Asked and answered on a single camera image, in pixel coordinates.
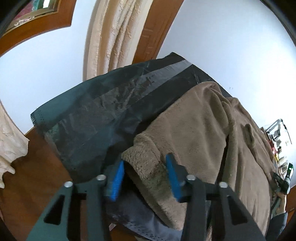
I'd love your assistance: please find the wooden framed panel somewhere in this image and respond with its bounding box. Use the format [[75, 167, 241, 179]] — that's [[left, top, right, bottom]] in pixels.
[[0, 0, 77, 56]]

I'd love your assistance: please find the black desk lamp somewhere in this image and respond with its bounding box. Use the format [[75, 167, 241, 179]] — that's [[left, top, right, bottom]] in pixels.
[[266, 118, 290, 145]]

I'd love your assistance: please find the brown fleece garment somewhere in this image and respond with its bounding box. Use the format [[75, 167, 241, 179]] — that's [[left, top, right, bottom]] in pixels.
[[121, 81, 281, 241]]

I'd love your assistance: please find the person's right forearm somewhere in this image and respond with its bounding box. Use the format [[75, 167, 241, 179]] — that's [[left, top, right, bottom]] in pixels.
[[266, 212, 289, 241]]

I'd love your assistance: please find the wooden desk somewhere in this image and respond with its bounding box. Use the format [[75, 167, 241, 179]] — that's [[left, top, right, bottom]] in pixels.
[[260, 126, 292, 183]]

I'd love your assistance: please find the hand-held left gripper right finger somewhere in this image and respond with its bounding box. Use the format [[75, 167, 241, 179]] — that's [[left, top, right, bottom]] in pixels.
[[165, 153, 266, 241]]

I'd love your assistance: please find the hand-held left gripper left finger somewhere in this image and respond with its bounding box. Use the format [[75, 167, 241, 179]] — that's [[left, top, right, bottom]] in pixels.
[[25, 160, 126, 241]]

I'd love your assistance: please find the wooden door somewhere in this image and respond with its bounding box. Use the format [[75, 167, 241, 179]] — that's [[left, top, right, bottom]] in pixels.
[[132, 0, 184, 65]]

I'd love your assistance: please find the cream curtain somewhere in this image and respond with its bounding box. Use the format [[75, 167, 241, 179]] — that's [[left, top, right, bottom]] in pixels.
[[0, 100, 30, 189], [83, 0, 153, 81]]

